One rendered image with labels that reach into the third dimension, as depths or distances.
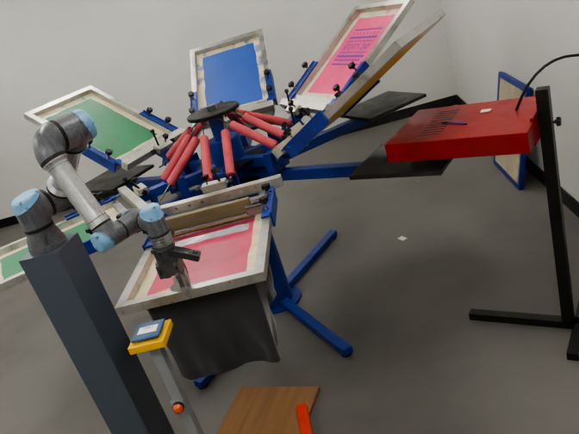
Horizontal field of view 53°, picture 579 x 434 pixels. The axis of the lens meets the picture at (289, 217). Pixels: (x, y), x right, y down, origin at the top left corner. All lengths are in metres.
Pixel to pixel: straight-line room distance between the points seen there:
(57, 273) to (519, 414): 1.99
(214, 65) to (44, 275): 2.48
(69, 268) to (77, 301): 0.15
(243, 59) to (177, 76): 2.43
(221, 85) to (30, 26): 3.33
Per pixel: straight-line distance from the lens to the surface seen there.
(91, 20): 6.96
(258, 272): 2.11
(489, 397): 2.84
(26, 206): 2.46
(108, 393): 2.79
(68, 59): 7.12
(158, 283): 2.41
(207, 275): 2.31
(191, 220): 2.70
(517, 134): 2.48
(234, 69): 4.41
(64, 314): 2.60
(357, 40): 3.89
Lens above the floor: 1.95
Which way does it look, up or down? 23 degrees down
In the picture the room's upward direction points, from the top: 18 degrees counter-clockwise
